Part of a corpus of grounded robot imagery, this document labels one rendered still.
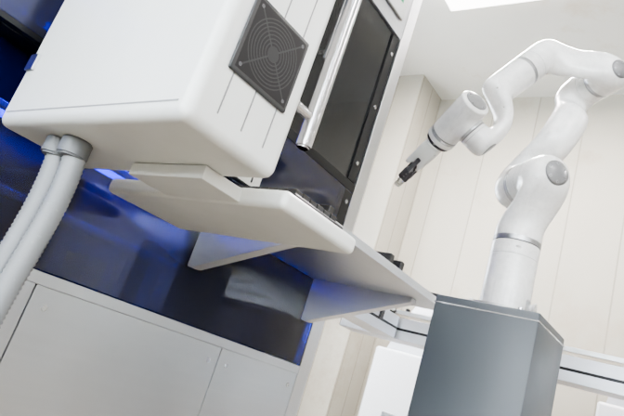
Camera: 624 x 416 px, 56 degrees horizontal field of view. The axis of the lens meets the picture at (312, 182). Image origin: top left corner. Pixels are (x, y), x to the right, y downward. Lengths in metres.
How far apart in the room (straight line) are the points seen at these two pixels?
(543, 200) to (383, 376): 2.85
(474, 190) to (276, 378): 3.86
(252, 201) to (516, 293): 0.84
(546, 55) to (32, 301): 1.42
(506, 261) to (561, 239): 3.49
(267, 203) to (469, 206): 4.56
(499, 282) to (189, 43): 1.02
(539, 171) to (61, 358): 1.17
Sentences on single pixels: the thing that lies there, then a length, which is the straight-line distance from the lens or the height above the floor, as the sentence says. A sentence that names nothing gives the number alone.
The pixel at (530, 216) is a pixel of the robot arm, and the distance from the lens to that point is 1.58.
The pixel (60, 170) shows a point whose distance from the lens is 0.98.
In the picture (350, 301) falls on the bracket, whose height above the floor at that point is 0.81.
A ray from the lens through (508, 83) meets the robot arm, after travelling 1.70.
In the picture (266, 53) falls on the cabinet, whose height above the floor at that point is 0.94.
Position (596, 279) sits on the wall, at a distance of 4.88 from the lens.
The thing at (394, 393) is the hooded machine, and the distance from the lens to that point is 4.20.
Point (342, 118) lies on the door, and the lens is 1.92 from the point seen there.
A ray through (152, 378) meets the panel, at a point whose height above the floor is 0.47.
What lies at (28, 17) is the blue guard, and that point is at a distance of 1.24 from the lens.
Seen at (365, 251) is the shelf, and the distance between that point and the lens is 1.31.
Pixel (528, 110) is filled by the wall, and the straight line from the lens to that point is 5.65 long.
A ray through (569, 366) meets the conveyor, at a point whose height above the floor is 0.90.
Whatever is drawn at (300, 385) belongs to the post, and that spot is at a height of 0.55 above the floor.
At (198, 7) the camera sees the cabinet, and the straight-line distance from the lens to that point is 0.82.
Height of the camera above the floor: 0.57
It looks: 18 degrees up
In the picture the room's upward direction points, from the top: 19 degrees clockwise
